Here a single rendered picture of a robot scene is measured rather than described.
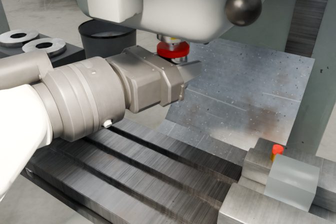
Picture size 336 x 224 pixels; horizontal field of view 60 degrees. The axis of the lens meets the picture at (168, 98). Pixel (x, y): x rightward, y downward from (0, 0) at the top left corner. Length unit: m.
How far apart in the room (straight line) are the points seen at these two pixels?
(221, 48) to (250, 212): 0.48
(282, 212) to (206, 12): 0.29
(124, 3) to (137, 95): 0.12
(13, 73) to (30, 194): 1.69
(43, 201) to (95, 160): 1.30
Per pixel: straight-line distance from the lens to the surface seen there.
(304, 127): 0.85
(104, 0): 0.29
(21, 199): 2.00
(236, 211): 0.43
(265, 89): 0.77
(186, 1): 0.29
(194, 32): 0.29
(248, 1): 0.24
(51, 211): 1.88
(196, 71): 0.42
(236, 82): 0.78
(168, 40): 0.39
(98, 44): 2.32
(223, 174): 0.62
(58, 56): 0.67
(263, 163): 0.50
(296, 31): 0.74
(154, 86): 0.37
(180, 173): 0.61
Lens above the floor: 1.43
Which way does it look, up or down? 33 degrees down
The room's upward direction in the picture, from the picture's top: straight up
